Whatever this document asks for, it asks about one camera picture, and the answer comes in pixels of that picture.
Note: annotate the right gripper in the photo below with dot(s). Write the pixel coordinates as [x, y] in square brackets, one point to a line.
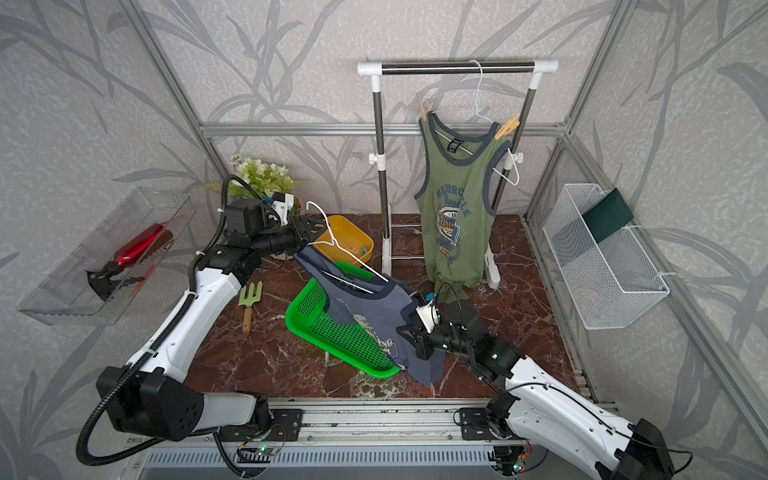
[418, 337]

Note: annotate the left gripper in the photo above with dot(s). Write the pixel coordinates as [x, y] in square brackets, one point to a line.
[299, 231]

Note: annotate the white wire hanger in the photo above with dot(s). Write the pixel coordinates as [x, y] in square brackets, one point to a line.
[312, 205]
[511, 159]

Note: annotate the navy blue tank top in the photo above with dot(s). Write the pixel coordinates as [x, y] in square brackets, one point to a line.
[391, 313]

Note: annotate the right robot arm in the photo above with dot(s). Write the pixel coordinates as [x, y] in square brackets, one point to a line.
[531, 404]

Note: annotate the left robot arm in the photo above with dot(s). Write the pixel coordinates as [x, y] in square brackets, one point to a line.
[147, 396]

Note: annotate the green tank top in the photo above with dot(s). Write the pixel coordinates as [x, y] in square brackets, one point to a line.
[455, 205]

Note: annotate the yellow plastic tray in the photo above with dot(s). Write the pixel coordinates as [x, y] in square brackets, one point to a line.
[345, 242]

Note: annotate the potted artificial flower plant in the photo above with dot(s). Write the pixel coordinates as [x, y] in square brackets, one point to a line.
[265, 178]

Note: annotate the green plastic basket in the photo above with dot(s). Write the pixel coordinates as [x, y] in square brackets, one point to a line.
[331, 313]

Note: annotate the green garden fork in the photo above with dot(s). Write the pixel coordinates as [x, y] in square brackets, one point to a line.
[250, 294]

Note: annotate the wooden clothespin left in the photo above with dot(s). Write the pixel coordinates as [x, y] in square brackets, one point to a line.
[424, 107]

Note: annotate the wooden clothespin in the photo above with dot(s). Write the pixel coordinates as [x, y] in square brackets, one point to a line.
[424, 107]
[508, 127]

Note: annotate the red spray bottle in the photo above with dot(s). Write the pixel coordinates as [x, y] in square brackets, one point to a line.
[106, 281]

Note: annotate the metal clothes rack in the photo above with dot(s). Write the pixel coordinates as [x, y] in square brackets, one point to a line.
[375, 71]

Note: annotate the wooden clothespin right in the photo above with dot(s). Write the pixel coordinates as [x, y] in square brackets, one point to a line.
[508, 127]

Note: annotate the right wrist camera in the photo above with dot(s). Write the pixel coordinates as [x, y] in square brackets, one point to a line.
[427, 312]

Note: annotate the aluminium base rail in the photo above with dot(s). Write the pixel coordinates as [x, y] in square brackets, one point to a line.
[358, 422]

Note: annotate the white wire mesh basket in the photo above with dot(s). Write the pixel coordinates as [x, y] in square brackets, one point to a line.
[612, 283]

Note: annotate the clear plastic wall shelf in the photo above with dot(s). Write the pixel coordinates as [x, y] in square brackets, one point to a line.
[65, 297]

